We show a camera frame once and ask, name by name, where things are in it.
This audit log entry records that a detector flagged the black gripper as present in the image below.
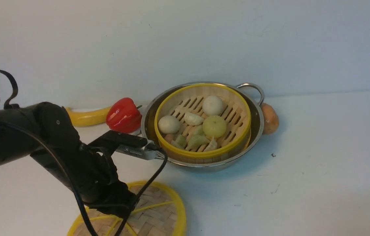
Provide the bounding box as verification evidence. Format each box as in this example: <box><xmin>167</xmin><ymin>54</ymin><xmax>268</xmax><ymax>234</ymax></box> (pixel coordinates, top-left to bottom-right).
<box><xmin>89</xmin><ymin>181</ymin><xmax>137</xmax><ymax>219</ymax></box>

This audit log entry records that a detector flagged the yellow bamboo steamer lid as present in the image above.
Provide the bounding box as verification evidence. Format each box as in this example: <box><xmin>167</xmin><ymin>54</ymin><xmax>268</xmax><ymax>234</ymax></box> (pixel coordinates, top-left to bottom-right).
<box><xmin>67</xmin><ymin>181</ymin><xmax>187</xmax><ymax>236</ymax></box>

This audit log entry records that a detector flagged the yellow bamboo steamer basket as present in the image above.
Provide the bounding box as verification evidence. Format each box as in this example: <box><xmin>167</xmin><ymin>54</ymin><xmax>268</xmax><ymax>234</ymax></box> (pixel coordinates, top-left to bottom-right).
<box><xmin>144</xmin><ymin>83</ymin><xmax>263</xmax><ymax>167</ymax></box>

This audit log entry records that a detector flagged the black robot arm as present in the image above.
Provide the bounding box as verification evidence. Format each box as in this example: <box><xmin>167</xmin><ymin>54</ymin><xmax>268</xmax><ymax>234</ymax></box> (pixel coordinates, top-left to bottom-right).
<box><xmin>0</xmin><ymin>102</ymin><xmax>136</xmax><ymax>218</ymax></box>

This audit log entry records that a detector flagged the pink dumpling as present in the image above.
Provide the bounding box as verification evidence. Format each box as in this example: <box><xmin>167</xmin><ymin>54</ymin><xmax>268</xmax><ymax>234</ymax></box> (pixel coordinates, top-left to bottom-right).
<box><xmin>164</xmin><ymin>133</ymin><xmax>175</xmax><ymax>144</ymax></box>

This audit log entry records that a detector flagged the red bell pepper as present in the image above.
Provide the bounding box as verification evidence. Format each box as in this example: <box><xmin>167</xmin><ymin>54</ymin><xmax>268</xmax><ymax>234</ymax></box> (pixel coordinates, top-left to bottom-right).
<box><xmin>106</xmin><ymin>97</ymin><xmax>142</xmax><ymax>133</ymax></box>

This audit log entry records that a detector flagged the yellow banana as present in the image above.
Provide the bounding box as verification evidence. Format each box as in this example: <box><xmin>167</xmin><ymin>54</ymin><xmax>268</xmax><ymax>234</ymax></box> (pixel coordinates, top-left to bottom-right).
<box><xmin>65</xmin><ymin>107</ymin><xmax>111</xmax><ymax>127</ymax></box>

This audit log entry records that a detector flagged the white bun lower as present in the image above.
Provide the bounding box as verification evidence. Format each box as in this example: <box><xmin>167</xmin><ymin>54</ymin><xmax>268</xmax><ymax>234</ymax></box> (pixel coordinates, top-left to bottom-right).
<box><xmin>158</xmin><ymin>115</ymin><xmax>181</xmax><ymax>134</ymax></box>

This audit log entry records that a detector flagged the white bun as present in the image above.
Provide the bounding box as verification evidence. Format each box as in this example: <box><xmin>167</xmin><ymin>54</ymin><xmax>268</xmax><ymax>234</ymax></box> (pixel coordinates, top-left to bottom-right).
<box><xmin>202</xmin><ymin>95</ymin><xmax>224</xmax><ymax>116</ymax></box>
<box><xmin>158</xmin><ymin>115</ymin><xmax>181</xmax><ymax>134</ymax></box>

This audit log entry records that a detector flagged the green dumpling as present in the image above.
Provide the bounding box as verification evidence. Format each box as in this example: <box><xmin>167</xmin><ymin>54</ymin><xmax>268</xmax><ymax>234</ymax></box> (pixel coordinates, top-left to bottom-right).
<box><xmin>170</xmin><ymin>125</ymin><xmax>218</xmax><ymax>152</ymax></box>

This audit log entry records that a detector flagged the white dumpling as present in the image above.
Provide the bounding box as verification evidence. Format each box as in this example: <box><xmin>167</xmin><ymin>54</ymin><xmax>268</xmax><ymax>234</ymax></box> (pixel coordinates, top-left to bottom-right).
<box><xmin>184</xmin><ymin>112</ymin><xmax>204</xmax><ymax>126</ymax></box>

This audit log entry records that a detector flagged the yellow-green bun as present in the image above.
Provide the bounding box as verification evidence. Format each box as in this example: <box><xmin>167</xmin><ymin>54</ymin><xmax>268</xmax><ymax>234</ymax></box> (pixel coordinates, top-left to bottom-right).
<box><xmin>202</xmin><ymin>115</ymin><xmax>227</xmax><ymax>139</ymax></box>

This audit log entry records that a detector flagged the white bun upper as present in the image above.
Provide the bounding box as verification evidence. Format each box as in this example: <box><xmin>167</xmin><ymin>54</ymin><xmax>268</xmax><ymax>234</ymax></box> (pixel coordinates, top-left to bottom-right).
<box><xmin>202</xmin><ymin>95</ymin><xmax>224</xmax><ymax>116</ymax></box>

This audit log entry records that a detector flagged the brown potato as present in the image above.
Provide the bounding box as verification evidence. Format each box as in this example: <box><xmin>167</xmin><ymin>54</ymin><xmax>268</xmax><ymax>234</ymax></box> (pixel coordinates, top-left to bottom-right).
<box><xmin>261</xmin><ymin>103</ymin><xmax>280</xmax><ymax>135</ymax></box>

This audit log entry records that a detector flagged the black cable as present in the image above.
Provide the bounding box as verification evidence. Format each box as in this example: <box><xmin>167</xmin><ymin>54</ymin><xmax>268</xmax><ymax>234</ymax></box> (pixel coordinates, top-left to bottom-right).
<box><xmin>0</xmin><ymin>69</ymin><xmax>168</xmax><ymax>236</ymax></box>

